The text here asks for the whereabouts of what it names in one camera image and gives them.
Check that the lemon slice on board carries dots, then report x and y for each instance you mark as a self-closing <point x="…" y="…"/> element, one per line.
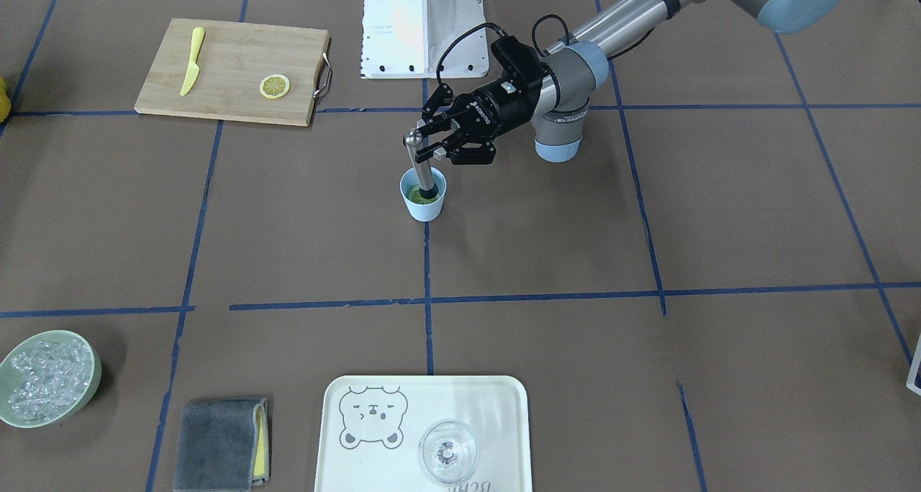
<point x="274" y="86"/>

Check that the green bowl of ice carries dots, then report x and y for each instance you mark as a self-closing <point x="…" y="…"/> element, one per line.
<point x="47" y="378"/>

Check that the cream bear tray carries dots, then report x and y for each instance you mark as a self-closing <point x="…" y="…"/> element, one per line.
<point x="372" y="425"/>

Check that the white wire cup rack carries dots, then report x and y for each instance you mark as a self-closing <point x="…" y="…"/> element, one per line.
<point x="912" y="382"/>

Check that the lemon half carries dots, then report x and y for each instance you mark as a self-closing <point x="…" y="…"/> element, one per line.
<point x="416" y="196"/>

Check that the clear wine glass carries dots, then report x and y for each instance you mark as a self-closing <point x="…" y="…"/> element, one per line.
<point x="449" y="452"/>

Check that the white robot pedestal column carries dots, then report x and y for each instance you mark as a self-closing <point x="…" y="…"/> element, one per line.
<point x="406" y="38"/>

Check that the bamboo cutting board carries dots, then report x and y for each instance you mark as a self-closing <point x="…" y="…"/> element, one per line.
<point x="234" y="59"/>

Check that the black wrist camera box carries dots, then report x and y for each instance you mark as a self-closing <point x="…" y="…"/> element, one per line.
<point x="521" y="66"/>

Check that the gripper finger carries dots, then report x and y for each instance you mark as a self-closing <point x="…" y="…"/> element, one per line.
<point x="457" y="151"/>
<point x="430" y="126"/>

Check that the light blue cup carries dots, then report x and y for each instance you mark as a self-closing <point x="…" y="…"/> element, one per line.
<point x="423" y="210"/>

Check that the grey folded cloth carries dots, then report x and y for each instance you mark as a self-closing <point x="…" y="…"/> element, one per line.
<point x="223" y="445"/>

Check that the steel muddler black tip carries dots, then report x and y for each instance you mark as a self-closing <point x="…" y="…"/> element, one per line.
<point x="423" y="169"/>

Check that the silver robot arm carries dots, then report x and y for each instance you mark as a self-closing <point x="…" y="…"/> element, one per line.
<point x="550" y="88"/>

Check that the yellow plastic knife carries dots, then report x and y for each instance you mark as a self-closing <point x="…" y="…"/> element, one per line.
<point x="192" y="68"/>

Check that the yellow lemon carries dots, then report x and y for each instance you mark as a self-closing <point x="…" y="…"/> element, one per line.
<point x="5" y="101"/>

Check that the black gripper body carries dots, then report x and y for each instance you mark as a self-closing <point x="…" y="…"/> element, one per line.
<point x="499" y="106"/>

